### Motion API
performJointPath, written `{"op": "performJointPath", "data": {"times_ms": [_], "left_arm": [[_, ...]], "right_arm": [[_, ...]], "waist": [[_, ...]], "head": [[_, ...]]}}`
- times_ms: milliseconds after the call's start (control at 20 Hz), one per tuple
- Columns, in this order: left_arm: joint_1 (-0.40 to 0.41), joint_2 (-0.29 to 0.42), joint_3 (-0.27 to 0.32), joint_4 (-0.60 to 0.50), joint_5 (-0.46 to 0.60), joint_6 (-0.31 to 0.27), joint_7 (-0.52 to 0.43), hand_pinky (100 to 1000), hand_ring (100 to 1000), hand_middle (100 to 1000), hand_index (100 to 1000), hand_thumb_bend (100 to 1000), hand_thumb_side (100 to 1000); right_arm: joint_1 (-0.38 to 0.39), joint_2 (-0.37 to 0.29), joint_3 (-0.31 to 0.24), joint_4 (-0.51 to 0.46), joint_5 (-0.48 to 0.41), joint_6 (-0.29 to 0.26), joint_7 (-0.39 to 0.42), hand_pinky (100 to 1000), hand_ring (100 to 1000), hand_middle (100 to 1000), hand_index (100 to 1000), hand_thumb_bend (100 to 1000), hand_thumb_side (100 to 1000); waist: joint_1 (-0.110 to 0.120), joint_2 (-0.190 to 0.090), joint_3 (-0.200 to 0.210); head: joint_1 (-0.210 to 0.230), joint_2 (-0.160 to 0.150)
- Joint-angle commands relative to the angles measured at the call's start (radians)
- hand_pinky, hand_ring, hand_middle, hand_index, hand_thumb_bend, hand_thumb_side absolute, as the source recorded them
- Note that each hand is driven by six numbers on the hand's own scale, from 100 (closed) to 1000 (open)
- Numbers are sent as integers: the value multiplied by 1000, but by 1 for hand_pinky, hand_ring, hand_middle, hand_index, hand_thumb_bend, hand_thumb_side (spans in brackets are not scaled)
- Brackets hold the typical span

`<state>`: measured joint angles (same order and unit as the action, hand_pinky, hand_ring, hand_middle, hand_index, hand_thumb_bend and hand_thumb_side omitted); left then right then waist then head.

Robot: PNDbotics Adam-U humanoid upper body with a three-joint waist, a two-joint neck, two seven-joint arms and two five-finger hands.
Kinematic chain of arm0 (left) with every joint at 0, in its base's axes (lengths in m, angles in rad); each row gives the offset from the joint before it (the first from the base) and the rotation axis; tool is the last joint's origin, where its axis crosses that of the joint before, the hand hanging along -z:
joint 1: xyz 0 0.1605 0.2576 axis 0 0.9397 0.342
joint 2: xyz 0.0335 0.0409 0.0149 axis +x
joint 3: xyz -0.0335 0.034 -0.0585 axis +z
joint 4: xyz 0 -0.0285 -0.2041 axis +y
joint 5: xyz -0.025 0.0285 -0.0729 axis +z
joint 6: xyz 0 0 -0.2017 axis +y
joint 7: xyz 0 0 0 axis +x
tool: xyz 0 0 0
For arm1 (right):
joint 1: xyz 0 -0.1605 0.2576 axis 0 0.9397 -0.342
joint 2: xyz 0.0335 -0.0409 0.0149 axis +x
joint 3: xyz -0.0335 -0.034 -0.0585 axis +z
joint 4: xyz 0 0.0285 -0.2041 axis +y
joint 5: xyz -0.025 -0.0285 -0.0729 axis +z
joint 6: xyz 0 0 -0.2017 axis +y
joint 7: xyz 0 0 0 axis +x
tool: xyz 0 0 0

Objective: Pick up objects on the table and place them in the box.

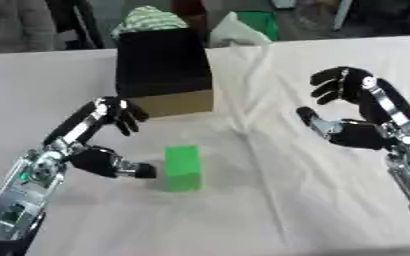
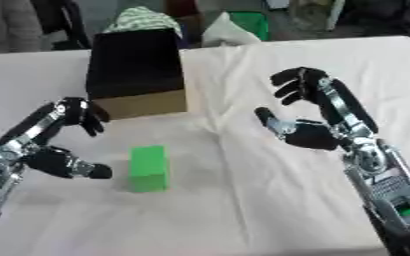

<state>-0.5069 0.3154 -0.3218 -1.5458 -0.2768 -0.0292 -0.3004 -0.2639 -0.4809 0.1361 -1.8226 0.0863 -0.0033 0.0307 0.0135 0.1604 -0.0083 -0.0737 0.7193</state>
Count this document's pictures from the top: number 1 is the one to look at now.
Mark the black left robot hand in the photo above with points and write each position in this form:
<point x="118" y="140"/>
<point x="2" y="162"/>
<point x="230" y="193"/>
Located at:
<point x="95" y="159"/>

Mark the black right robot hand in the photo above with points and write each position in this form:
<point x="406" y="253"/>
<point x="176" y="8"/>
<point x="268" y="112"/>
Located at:
<point x="363" y="133"/>

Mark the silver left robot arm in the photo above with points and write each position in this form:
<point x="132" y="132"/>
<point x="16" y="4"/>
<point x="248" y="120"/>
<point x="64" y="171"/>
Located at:
<point x="25" y="193"/>

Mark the cardboard box with black inside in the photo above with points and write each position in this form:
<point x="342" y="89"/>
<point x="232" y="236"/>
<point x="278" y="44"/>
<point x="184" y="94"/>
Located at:
<point x="163" y="71"/>

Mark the green rectangular block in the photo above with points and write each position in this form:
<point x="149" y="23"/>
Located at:
<point x="183" y="168"/>

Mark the striped green white cloth bundle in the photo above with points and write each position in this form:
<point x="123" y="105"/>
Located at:
<point x="147" y="20"/>

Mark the green bin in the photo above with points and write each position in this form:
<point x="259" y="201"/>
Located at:
<point x="260" y="23"/>

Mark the person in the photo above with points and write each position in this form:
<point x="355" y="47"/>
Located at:
<point x="16" y="25"/>

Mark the white plastic bag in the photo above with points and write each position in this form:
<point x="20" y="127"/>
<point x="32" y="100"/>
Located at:
<point x="236" y="31"/>

